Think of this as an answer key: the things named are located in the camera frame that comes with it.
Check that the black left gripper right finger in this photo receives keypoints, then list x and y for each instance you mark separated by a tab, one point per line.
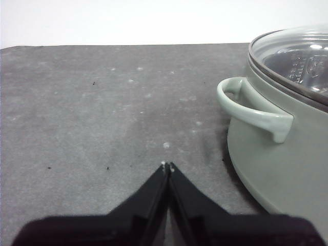
217	229

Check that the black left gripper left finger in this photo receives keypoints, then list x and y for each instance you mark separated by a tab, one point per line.
123	228

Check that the glass lid with round knob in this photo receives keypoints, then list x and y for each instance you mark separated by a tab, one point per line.
287	53

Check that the pale green electric steamer pot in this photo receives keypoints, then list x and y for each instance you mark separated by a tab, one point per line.
282	169

